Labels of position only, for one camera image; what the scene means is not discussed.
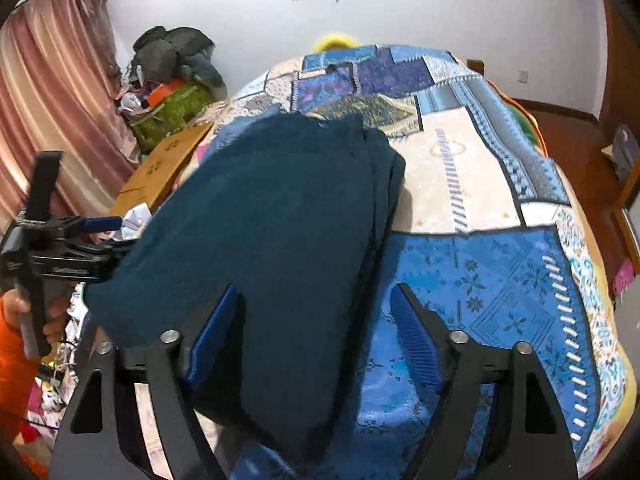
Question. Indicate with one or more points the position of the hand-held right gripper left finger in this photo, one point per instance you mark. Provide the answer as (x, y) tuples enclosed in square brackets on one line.
[(212, 340)]

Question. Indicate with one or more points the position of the pink striped curtain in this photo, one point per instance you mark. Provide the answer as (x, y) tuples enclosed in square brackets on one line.
[(55, 90)]

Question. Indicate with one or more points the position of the white wall socket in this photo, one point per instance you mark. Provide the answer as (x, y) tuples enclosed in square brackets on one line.
[(523, 77)]

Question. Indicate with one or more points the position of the pink plastic item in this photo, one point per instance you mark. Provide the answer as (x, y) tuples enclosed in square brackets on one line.
[(625, 275)]

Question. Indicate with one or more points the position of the wooden bed post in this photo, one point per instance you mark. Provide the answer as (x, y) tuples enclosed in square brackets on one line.
[(476, 66)]

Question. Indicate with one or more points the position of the patchwork blanket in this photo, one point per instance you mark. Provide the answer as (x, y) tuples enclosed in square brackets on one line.
[(490, 270)]

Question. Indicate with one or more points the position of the person's left hand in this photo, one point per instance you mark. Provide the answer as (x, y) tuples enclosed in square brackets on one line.
[(55, 325)]

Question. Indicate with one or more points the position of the wooden chair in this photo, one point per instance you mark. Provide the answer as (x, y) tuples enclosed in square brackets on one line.
[(625, 155)]

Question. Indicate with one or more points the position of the person's left forearm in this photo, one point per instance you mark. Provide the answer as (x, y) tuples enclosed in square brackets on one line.
[(15, 385)]

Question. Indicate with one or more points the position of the green storage box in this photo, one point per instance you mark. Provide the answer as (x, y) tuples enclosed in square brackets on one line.
[(172, 115)]

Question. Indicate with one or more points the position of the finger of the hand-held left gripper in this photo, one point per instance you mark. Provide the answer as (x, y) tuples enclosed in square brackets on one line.
[(102, 223), (75, 265)]

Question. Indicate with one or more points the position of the wooden lap desk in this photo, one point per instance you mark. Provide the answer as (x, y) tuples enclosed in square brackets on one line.
[(165, 160)]

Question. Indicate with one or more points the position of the grey-teal plush cloth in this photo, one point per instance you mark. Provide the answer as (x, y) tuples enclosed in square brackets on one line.
[(207, 72)]

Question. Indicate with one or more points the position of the light blue jeans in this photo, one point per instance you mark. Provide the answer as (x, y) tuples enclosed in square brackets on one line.
[(227, 132)]

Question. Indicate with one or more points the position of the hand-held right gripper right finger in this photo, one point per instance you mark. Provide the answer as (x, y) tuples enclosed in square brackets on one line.
[(417, 345)]

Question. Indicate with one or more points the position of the orange box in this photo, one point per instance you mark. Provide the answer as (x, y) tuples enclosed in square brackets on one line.
[(162, 92)]

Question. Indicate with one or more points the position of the dark navy pants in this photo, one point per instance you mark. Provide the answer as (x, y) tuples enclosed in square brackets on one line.
[(270, 240)]

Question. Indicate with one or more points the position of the dark jacket pile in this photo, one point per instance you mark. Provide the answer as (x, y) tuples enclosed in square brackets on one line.
[(170, 47)]

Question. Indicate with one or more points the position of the yellow headboard cushion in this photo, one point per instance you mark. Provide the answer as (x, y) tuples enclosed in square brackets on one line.
[(340, 42)]

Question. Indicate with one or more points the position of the white cloth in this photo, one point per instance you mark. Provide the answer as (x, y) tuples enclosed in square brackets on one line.
[(135, 220)]

